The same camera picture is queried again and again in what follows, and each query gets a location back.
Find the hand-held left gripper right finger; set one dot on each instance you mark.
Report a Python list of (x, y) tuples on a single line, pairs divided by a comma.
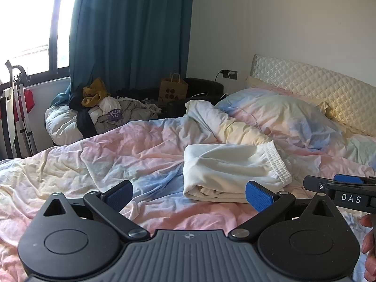
[(260, 196)]

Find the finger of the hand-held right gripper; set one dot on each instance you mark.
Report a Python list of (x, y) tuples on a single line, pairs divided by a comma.
[(317, 183), (348, 177)]

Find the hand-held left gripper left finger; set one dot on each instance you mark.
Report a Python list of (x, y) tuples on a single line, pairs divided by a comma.
[(119, 195)]

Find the cream sweatpants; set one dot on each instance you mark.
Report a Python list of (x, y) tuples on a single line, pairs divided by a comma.
[(229, 167)]

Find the person's right hand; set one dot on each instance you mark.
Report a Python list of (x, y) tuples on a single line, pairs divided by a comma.
[(369, 246)]

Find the pastel tie-dye duvet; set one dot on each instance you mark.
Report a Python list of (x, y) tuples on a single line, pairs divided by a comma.
[(117, 147)]

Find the pastel tie-dye pillow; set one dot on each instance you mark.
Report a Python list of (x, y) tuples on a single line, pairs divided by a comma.
[(279, 114)]

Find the dark navy garment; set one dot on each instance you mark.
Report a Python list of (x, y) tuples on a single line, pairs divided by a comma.
[(85, 123)]

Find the white garment purple print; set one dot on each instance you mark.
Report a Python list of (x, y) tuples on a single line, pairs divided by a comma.
[(110, 108)]

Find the grey crumpled garment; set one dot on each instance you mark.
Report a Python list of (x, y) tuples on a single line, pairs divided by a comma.
[(138, 108)]

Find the white puffy comforter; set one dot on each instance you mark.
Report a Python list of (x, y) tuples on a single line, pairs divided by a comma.
[(61, 126)]

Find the cream quilted headboard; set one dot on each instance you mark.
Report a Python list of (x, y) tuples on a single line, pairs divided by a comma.
[(323, 85)]

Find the mustard yellow garment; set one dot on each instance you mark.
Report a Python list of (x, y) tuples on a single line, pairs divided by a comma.
[(94, 94)]

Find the beige pillow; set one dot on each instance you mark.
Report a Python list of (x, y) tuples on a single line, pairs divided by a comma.
[(264, 83)]

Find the brown paper bag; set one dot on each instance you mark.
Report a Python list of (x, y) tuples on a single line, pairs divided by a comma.
[(173, 89)]

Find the black round stool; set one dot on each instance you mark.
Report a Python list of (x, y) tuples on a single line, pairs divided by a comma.
[(205, 86)]

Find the metal folding rack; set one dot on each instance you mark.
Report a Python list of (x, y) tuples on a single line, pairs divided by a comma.
[(20, 108)]

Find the red garment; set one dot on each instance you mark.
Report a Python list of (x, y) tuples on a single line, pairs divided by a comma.
[(28, 100)]

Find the white slim appliance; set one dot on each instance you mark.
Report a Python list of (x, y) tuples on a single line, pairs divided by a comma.
[(7, 117)]

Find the blue curtain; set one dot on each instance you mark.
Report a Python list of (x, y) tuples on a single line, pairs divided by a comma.
[(132, 35)]

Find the dark-framed window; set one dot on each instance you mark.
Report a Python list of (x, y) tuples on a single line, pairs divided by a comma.
[(26, 20)]

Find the wall socket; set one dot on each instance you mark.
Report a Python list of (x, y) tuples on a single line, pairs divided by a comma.
[(232, 75)]

